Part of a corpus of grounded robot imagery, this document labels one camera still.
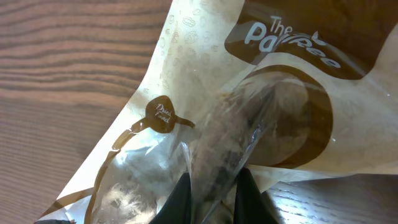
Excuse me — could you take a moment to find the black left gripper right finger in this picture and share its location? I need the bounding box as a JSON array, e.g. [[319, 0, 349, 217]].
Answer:
[[233, 168, 278, 224]]

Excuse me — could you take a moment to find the beige snack bag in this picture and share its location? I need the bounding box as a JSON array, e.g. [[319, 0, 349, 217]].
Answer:
[[39, 0, 397, 224]]

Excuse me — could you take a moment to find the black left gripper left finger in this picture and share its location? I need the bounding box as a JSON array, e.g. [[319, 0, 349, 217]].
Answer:
[[150, 172, 192, 224]]

